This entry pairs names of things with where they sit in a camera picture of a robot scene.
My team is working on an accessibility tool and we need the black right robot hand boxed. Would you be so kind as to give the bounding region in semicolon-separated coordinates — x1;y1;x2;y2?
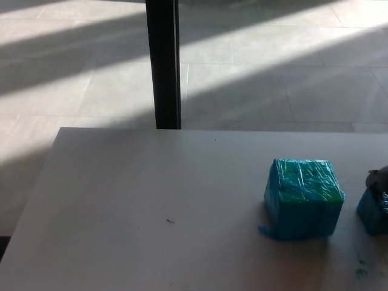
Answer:
365;165;388;195

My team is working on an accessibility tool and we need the large blue wrapped cube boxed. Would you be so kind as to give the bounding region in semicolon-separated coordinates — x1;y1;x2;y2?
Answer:
258;158;346;243

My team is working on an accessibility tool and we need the small blue cube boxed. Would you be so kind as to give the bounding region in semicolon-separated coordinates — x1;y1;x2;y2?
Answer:
356;187;388;236

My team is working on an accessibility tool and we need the black vertical window frame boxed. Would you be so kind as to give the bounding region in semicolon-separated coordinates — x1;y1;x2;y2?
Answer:
145;0;182;130

